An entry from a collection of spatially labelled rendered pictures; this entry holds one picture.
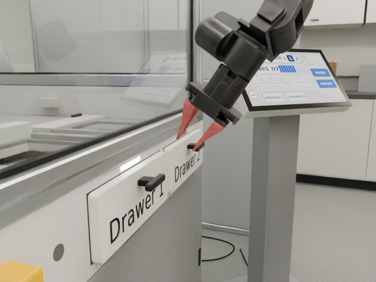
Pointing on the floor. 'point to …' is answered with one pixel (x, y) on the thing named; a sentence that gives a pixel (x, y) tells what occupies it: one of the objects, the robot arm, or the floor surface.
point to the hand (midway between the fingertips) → (188, 140)
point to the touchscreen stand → (272, 198)
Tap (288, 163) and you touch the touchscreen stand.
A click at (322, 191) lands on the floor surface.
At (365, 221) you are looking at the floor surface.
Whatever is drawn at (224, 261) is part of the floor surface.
